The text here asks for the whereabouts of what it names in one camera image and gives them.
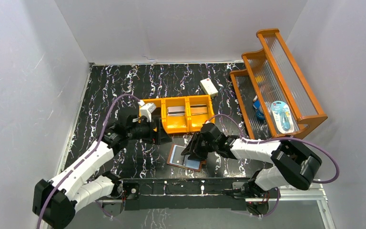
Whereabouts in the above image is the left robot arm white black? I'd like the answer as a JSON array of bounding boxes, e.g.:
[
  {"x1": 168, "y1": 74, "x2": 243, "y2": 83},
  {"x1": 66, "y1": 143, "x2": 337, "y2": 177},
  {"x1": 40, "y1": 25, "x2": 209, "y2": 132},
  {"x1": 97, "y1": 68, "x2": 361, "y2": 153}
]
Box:
[{"x1": 32, "y1": 115, "x2": 172, "y2": 229}]

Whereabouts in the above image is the purple cable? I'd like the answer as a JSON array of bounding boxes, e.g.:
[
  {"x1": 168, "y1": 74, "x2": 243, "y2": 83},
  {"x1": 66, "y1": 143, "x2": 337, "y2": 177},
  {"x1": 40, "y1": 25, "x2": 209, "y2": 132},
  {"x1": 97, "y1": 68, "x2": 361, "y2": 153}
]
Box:
[
  {"x1": 35, "y1": 93, "x2": 142, "y2": 229},
  {"x1": 205, "y1": 114, "x2": 341, "y2": 219}
]

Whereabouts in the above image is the right orange bin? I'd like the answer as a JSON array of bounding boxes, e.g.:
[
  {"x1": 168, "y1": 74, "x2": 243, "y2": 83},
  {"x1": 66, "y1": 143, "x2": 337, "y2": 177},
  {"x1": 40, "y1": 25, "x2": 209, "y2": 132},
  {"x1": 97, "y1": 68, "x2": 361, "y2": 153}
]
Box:
[{"x1": 187, "y1": 95, "x2": 214, "y2": 132}]

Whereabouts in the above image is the orange bin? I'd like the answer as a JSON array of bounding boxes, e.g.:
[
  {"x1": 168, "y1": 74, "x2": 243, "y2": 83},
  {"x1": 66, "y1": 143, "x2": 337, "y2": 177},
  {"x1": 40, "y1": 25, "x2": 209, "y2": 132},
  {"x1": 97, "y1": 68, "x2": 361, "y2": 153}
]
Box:
[
  {"x1": 187, "y1": 95, "x2": 214, "y2": 132},
  {"x1": 139, "y1": 100, "x2": 162, "y2": 132},
  {"x1": 163, "y1": 96, "x2": 189, "y2": 134}
]

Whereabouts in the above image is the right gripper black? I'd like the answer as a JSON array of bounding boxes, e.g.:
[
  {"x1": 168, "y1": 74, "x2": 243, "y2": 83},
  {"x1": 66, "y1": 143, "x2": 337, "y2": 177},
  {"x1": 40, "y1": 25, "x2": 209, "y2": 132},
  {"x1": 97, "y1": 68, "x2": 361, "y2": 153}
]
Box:
[{"x1": 181, "y1": 131, "x2": 218, "y2": 161}]

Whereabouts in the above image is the left orange bin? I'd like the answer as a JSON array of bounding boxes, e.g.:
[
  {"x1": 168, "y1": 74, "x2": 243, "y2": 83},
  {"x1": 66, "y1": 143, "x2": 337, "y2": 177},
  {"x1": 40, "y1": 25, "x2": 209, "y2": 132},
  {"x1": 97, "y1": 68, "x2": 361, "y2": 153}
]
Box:
[{"x1": 139, "y1": 100, "x2": 162, "y2": 132}]

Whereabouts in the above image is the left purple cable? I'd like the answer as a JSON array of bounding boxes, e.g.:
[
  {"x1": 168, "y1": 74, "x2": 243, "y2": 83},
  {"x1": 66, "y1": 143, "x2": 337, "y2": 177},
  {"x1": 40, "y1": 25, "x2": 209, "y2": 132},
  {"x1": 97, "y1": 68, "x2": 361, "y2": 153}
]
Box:
[{"x1": 35, "y1": 93, "x2": 142, "y2": 229}]

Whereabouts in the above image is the card in right bin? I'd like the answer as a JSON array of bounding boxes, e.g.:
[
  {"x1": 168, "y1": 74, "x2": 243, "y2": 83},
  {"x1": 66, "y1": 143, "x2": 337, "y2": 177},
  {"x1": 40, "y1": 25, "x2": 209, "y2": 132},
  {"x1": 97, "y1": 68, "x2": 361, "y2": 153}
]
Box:
[{"x1": 190, "y1": 104, "x2": 208, "y2": 115}]

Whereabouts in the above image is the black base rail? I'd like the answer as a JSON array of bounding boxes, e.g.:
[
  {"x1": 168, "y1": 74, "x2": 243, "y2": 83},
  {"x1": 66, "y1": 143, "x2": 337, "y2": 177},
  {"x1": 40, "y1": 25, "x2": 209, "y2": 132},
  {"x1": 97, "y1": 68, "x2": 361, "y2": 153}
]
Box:
[{"x1": 101, "y1": 177, "x2": 282, "y2": 212}]

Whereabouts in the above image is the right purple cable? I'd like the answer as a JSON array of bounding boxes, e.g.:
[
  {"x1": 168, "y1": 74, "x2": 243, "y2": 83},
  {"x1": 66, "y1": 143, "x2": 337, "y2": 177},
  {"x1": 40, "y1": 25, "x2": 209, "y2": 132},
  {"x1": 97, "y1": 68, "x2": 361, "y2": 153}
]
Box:
[{"x1": 205, "y1": 114, "x2": 341, "y2": 219}]

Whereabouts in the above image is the white small box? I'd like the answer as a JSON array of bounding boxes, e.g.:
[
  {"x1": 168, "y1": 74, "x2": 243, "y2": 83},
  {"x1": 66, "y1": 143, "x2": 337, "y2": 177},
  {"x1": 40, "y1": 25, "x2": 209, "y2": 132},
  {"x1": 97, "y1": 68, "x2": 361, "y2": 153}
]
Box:
[{"x1": 200, "y1": 78, "x2": 218, "y2": 98}]

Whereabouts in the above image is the middle orange bin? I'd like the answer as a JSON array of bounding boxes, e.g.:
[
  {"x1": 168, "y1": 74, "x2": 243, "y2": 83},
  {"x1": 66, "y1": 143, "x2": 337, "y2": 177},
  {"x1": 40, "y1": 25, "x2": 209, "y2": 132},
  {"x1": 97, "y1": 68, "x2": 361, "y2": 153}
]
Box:
[{"x1": 163, "y1": 96, "x2": 189, "y2": 134}]

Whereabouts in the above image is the silver card in middle bin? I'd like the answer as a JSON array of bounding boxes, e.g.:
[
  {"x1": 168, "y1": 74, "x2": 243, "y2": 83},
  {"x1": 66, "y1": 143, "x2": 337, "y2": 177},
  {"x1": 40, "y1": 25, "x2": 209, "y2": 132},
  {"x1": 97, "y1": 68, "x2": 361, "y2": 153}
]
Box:
[{"x1": 167, "y1": 106, "x2": 185, "y2": 117}]

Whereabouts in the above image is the aluminium frame rail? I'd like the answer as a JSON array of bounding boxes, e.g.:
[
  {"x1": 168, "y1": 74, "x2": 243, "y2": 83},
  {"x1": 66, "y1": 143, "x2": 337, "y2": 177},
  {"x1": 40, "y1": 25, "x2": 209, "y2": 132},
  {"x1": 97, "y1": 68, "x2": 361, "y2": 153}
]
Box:
[{"x1": 106, "y1": 185, "x2": 324, "y2": 201}]

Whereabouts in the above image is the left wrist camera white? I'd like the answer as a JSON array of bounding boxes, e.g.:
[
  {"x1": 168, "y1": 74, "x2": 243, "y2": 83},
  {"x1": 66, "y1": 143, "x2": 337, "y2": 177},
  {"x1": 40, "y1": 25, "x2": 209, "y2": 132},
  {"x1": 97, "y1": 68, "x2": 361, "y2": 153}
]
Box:
[{"x1": 138, "y1": 100, "x2": 157, "y2": 122}]

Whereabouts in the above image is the brown leather card holder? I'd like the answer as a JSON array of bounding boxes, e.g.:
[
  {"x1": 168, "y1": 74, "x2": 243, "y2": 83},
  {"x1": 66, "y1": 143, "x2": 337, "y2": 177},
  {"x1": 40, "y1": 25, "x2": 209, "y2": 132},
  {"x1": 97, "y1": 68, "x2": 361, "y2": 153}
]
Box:
[{"x1": 166, "y1": 144, "x2": 206, "y2": 172}]

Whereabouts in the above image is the orange wooden shelf rack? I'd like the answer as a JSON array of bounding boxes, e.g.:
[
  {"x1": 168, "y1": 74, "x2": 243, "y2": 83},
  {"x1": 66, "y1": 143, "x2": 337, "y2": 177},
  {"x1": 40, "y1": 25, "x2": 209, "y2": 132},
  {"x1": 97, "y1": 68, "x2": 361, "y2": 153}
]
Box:
[{"x1": 230, "y1": 28, "x2": 327, "y2": 139}]

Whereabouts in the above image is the blue packaged item on shelf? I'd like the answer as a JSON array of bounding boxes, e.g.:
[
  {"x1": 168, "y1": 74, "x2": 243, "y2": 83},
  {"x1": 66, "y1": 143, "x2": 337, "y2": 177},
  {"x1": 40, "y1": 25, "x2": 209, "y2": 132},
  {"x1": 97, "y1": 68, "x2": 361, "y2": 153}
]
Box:
[{"x1": 271, "y1": 101, "x2": 295, "y2": 134}]

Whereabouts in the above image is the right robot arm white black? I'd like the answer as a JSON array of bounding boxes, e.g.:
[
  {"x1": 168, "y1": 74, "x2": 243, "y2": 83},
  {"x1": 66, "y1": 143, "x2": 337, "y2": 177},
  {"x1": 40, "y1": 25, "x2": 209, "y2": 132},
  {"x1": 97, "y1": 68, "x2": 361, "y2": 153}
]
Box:
[{"x1": 181, "y1": 123, "x2": 322, "y2": 198}]

